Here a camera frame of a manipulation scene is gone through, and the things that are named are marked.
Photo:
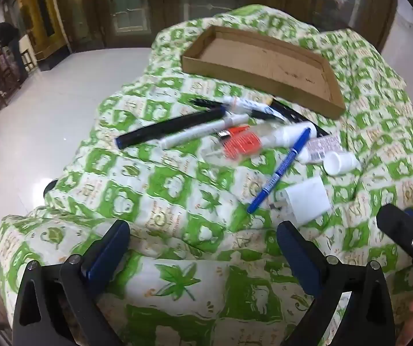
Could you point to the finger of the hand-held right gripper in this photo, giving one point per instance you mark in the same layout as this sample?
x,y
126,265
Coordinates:
x,y
401,230

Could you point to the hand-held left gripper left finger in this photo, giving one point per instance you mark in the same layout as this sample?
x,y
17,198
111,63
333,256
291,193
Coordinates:
x,y
109,252

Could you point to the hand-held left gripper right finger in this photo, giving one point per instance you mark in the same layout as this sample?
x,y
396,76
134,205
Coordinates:
x,y
300,256

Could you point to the white charger plug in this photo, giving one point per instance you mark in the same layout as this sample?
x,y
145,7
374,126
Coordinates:
x,y
307,198

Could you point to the blue pen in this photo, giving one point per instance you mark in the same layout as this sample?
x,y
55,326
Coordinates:
x,y
282,169

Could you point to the white pill bottle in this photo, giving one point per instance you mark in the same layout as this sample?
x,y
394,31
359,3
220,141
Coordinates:
x,y
339,162

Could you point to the white glue bottle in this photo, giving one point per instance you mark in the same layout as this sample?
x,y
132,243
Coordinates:
x,y
289,133

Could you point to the red and clear plastic tube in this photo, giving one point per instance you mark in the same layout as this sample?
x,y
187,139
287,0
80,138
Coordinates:
x,y
244,146

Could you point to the black marker with blue end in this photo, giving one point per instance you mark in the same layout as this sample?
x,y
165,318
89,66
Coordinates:
x,y
170,126

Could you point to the black pen with yellow band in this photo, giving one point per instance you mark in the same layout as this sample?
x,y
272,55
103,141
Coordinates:
x,y
289,113

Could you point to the white paint marker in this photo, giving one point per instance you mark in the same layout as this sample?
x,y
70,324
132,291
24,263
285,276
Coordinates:
x,y
199,133

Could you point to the brown cardboard tray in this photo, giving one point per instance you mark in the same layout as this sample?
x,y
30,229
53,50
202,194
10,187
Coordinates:
x,y
256,57

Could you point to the person's right hand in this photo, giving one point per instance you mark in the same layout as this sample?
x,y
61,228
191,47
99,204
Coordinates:
x,y
410,331

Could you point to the green leaf printed blanket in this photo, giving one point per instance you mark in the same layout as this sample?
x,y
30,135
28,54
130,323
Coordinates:
x,y
177,187

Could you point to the orange lighter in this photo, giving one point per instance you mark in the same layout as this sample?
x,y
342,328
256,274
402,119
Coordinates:
x,y
237,129

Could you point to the dark wooden chair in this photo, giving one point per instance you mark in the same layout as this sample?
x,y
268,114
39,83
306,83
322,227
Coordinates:
x,y
1,79

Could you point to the golden framed doorway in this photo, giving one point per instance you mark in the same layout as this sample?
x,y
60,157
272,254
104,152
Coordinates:
x,y
44,25

